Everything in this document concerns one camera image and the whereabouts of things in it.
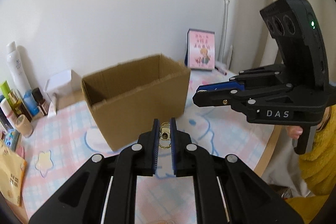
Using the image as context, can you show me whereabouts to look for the person right hand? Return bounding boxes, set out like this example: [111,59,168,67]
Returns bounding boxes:
[285,126,303,140]

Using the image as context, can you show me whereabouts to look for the pink illustrated desk calendar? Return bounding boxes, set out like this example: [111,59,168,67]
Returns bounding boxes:
[185,29,215,71]

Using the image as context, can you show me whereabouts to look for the brown cardboard box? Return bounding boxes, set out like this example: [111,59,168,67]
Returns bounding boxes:
[81,54,191,151]

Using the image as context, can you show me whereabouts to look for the yellow snack packet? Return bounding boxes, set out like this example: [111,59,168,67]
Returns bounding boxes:
[0,140,27,207]

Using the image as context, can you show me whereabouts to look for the beige round jar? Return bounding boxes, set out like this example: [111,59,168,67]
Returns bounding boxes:
[15,114,34,138]

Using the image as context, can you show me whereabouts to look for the small dark dropper bottle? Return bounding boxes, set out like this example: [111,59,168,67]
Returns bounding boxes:
[32,88,50,116]

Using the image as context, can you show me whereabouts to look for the blue cosmetic pack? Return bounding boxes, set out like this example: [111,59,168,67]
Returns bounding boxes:
[5,128,20,151]

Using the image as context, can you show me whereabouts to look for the white storage box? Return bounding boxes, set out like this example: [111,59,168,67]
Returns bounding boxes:
[43,69,81,108]

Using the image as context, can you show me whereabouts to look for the amber oil bottle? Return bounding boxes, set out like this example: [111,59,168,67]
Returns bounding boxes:
[8,90,32,122]

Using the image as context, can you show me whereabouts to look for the white pink tube bottle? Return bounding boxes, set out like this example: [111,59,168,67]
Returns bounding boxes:
[1,98,17,129]

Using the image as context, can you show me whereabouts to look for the green cap bottle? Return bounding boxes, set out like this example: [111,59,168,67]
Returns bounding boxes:
[1,81,12,106]

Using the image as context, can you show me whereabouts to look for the tall white spray bottle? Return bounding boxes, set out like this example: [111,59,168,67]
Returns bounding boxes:
[6,42,39,117]

